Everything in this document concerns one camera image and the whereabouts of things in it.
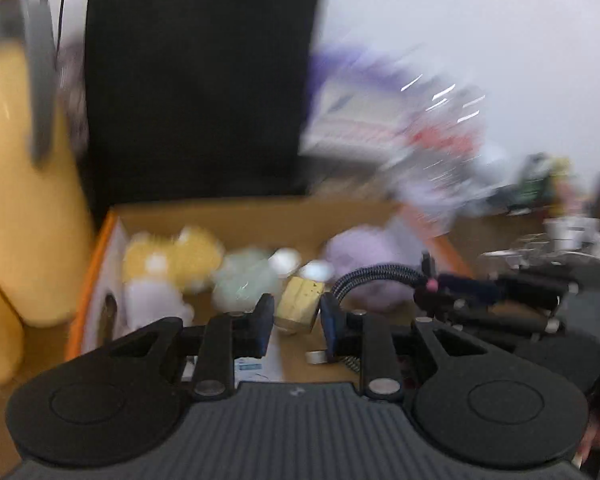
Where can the white tissue packet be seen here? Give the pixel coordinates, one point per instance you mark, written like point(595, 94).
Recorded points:
point(266, 369)

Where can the yellow white plush toy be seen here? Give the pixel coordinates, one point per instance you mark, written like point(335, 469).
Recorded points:
point(158, 272)

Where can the pale green plush toy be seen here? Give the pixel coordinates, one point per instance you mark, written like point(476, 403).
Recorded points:
point(242, 279)

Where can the purple white tissue box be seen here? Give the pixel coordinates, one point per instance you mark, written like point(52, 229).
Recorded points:
point(360, 104)

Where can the red cardboard box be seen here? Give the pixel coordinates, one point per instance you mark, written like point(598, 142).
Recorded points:
point(292, 230)

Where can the pack of water bottles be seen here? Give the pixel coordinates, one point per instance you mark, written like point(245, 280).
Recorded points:
point(437, 171)

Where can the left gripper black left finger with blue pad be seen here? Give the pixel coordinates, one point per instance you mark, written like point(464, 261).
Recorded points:
point(123, 399)

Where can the purple plush toy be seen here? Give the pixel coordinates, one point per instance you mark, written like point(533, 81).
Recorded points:
point(366, 246)

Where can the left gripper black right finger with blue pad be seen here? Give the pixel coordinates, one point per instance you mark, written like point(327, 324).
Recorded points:
point(471, 400)

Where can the yellow thermos jug grey handle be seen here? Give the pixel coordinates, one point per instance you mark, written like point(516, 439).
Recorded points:
point(46, 231)

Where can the black paper shopping bag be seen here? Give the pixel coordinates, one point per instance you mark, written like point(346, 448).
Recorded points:
point(194, 99)

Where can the person's right hand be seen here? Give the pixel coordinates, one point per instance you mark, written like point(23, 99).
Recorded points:
point(590, 440)

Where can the small bottles cluster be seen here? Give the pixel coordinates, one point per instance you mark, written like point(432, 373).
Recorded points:
point(546, 186)

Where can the small wooden block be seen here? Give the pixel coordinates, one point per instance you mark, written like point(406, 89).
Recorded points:
point(297, 309)

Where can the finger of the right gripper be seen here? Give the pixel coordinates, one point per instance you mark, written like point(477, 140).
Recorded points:
point(501, 323)
point(522, 287)

